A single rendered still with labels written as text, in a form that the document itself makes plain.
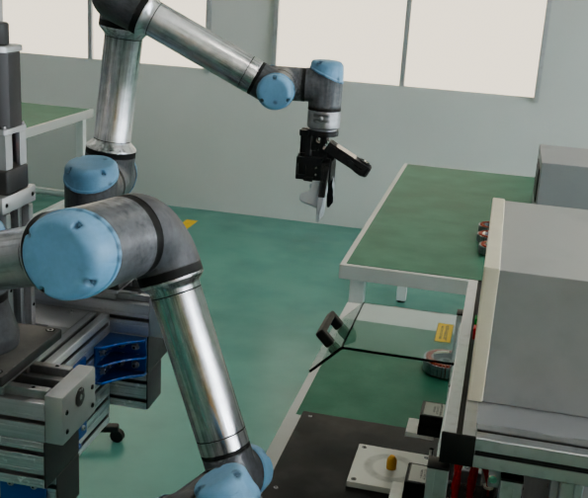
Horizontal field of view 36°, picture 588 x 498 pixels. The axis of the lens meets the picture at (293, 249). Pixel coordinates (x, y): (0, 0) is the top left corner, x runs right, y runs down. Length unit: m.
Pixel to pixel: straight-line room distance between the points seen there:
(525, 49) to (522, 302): 4.82
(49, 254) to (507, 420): 0.66
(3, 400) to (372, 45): 4.81
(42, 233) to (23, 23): 5.80
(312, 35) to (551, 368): 5.02
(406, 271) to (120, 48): 1.40
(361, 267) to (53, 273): 1.99
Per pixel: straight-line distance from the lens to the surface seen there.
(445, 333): 1.74
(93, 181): 2.02
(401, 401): 2.17
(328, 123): 2.06
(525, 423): 1.33
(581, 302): 1.31
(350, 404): 2.13
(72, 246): 1.18
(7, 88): 1.81
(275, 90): 1.91
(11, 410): 1.65
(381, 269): 3.09
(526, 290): 1.31
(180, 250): 1.29
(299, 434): 1.95
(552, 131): 6.14
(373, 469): 1.83
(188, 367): 1.32
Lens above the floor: 1.70
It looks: 17 degrees down
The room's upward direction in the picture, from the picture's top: 4 degrees clockwise
